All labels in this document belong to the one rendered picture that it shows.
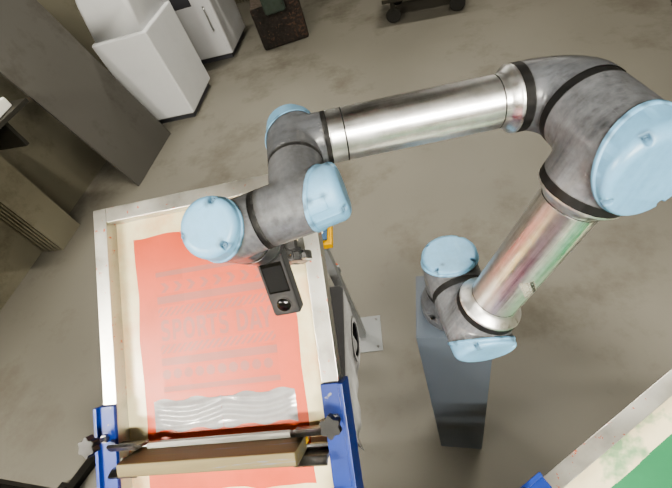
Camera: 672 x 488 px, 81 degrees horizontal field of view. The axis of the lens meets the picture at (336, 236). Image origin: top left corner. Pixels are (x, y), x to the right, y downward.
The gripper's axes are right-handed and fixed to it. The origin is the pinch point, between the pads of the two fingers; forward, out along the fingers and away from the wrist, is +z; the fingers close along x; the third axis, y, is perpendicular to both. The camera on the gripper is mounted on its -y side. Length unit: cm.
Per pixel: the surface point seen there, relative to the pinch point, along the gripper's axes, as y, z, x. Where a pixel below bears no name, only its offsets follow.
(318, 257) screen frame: 1.3, 10.1, -1.4
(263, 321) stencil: -11.0, 13.6, 14.7
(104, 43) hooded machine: 268, 232, 238
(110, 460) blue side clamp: -37, 9, 54
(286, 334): -14.7, 13.6, 9.5
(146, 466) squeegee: -37, 3, 40
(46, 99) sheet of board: 188, 183, 255
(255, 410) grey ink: -30.6, 13.3, 18.9
